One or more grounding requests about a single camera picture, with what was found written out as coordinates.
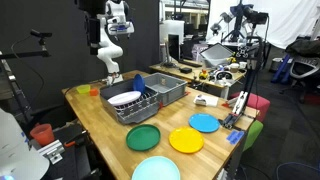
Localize orange black clamp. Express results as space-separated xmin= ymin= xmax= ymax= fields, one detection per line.
xmin=63 ymin=130 xmax=90 ymax=149

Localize black camera on stand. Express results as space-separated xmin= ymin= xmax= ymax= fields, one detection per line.
xmin=242 ymin=6 xmax=270 ymax=26

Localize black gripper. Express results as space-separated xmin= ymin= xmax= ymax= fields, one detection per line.
xmin=85 ymin=14 xmax=102 ymax=56

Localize green stool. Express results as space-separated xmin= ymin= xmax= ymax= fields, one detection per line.
xmin=243 ymin=119 xmax=264 ymax=153

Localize blue tape strips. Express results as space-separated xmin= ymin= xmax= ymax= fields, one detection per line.
xmin=226 ymin=130 xmax=245 ymax=145

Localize gray tote box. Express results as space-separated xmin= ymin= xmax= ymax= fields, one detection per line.
xmin=199 ymin=42 xmax=235 ymax=68

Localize yellow plate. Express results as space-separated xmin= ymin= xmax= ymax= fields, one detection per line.
xmin=168 ymin=126 xmax=205 ymax=155

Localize black office chair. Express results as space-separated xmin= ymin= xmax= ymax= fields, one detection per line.
xmin=279 ymin=38 xmax=320 ymax=104

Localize green plate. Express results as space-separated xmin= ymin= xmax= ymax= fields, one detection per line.
xmin=125 ymin=123 xmax=162 ymax=152

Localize white rounded device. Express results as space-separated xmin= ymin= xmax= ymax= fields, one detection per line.
xmin=0 ymin=108 xmax=50 ymax=180

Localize light cyan plate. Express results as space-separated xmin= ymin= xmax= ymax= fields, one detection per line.
xmin=131 ymin=155 xmax=181 ymax=180

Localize white plate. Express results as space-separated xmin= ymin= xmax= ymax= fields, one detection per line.
xmin=107 ymin=90 xmax=142 ymax=108

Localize small white box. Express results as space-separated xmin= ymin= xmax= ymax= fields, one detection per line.
xmin=193 ymin=94 xmax=219 ymax=108

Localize red plastic cup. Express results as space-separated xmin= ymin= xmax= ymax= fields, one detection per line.
xmin=29 ymin=123 xmax=56 ymax=147

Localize wooden back desk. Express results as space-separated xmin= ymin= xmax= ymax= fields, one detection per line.
xmin=148 ymin=60 xmax=247 ymax=100

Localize black camera stand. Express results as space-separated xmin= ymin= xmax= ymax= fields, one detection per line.
xmin=222 ymin=33 xmax=265 ymax=130

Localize black monitor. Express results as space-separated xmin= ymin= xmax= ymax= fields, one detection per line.
xmin=167 ymin=33 xmax=183 ymax=66

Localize black boom stand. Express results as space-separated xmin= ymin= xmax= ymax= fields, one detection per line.
xmin=0 ymin=49 xmax=52 ymax=124

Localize black power brick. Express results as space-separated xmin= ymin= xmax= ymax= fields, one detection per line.
xmin=179 ymin=66 xmax=193 ymax=75

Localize yellow-green bowl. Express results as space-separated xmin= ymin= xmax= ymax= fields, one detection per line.
xmin=75 ymin=84 xmax=92 ymax=95

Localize gray dish rack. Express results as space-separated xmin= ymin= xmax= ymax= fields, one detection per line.
xmin=99 ymin=78 xmax=161 ymax=126

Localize yellow rubber duck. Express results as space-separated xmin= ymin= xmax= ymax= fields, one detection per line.
xmin=198 ymin=69 xmax=209 ymax=80

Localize blue floor cable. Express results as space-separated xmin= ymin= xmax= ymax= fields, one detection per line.
xmin=275 ymin=161 xmax=320 ymax=180

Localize white cup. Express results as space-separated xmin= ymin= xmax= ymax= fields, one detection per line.
xmin=229 ymin=62 xmax=241 ymax=74

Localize gray plastic bin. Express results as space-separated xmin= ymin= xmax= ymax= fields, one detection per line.
xmin=143 ymin=72 xmax=188 ymax=107

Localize dark blue plate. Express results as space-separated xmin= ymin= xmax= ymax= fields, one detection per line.
xmin=132 ymin=73 xmax=146 ymax=94

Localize black camera on boom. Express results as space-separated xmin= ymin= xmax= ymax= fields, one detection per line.
xmin=29 ymin=29 xmax=53 ymax=46

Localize aluminium extrusion bracket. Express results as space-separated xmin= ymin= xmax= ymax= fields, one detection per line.
xmin=37 ymin=139 xmax=65 ymax=165

